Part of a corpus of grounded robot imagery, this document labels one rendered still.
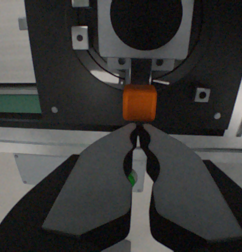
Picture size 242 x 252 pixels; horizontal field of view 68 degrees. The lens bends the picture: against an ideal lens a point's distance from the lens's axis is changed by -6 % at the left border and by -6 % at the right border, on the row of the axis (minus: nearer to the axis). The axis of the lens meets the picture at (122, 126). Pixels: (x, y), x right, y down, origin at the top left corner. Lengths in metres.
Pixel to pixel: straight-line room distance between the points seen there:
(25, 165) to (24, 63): 0.16
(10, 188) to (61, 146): 0.32
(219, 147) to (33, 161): 0.28
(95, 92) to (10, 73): 0.15
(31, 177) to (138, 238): 0.40
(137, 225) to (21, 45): 0.50
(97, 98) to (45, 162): 0.14
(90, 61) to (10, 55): 0.15
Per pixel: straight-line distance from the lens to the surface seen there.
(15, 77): 0.33
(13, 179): 0.55
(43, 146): 0.30
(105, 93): 0.23
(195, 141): 0.28
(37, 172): 0.34
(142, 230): 0.61
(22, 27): 0.25
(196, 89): 0.22
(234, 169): 1.77
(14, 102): 0.30
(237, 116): 0.28
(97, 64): 0.20
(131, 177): 0.29
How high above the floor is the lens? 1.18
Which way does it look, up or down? 61 degrees down
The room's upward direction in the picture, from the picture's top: 173 degrees counter-clockwise
